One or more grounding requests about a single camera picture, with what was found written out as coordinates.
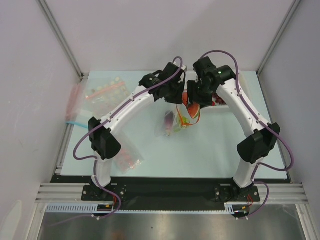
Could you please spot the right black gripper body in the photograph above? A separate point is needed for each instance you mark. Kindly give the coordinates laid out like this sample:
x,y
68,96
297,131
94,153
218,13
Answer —
x,y
196,96

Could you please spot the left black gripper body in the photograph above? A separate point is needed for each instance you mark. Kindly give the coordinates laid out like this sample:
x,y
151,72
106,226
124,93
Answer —
x,y
174,95

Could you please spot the red watermelon slice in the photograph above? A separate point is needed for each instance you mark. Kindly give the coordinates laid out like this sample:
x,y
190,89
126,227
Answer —
x,y
193,110

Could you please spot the red grapes bunch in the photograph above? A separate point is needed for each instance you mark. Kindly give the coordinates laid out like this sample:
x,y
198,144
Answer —
x,y
218,100

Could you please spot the purple eggplant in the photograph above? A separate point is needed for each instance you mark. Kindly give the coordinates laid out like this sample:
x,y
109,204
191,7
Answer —
x,y
168,122

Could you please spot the clear orange-zipper zip bag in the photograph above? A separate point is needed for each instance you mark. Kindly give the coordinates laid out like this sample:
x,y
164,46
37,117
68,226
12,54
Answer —
x,y
178,109

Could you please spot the green onion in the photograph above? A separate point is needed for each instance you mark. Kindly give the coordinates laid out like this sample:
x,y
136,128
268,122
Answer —
x,y
180,123

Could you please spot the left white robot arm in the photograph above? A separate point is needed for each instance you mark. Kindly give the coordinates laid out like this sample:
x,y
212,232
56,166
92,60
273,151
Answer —
x,y
103,131

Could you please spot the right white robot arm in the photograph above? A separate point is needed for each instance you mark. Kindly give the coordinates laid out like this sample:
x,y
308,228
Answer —
x,y
260,134

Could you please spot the yellow-dotted pink-zipper bag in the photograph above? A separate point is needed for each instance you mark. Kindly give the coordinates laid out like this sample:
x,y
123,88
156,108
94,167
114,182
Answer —
x,y
105,95

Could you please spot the red-dotted zip bag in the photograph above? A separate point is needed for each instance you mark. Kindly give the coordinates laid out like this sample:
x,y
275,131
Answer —
x,y
127,159

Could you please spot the blue-zipper bag edge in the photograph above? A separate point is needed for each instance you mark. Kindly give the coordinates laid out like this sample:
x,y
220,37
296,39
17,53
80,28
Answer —
x,y
77,124

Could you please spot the white plastic basket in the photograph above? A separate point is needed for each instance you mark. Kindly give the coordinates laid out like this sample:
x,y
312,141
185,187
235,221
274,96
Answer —
x,y
235,94

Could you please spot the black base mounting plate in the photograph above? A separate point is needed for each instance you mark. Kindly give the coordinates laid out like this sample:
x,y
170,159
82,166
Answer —
x,y
164,193

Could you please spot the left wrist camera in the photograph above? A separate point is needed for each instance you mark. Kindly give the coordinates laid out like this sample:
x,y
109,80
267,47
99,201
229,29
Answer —
x,y
184,68

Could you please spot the right aluminium frame post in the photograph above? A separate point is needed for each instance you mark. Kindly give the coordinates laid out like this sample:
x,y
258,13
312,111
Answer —
x,y
279,34

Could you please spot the aluminium frame post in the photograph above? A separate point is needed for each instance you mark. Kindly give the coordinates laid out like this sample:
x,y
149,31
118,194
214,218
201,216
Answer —
x,y
279,34
58,33

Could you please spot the left aluminium frame post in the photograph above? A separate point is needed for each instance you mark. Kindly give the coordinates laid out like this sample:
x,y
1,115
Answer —
x,y
58,33

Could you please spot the aluminium front rail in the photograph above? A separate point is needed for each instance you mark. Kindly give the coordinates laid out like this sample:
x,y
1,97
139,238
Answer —
x,y
60,193

